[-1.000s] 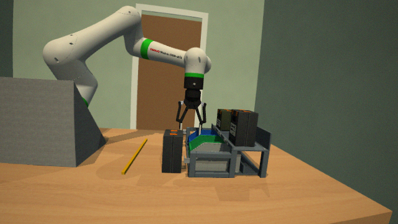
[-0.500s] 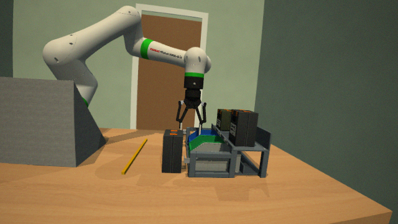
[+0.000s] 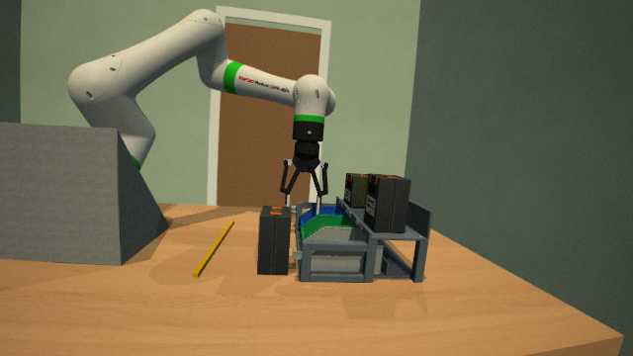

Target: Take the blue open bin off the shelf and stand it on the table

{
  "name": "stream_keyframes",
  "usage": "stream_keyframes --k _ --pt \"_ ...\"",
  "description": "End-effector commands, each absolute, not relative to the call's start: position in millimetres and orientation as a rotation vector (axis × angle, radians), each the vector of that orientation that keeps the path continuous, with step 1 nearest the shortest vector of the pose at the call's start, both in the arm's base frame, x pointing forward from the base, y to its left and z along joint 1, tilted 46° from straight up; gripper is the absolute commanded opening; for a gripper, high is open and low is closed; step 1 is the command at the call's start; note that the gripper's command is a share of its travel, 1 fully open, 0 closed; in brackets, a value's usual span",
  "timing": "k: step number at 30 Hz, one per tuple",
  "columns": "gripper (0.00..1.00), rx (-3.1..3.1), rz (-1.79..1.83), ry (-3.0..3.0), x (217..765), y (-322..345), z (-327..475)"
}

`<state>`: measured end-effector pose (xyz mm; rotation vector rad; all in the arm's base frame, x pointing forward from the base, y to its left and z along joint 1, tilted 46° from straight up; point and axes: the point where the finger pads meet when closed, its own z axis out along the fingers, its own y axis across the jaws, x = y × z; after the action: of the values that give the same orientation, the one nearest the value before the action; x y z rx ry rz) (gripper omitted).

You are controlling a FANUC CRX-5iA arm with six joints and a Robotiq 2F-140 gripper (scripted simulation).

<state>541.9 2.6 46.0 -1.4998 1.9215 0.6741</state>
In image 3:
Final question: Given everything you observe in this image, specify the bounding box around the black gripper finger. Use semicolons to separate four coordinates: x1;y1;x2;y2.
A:
309;161;328;215
280;159;304;207

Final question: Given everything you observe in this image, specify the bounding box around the yellow bar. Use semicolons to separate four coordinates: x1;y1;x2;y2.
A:
193;221;234;278

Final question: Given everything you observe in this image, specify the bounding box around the blue bin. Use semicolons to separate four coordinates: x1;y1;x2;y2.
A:
299;206;348;228

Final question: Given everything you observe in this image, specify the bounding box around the green open bin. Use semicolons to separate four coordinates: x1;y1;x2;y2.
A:
300;215;358;251

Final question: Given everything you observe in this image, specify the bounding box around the grey metal shelf rack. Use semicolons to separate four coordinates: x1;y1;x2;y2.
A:
291;196;433;283

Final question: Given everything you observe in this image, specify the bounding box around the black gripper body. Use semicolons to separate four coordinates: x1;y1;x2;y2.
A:
292;141;320;173

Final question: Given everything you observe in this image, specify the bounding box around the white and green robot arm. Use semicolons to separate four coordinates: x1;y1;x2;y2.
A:
67;9;336;171

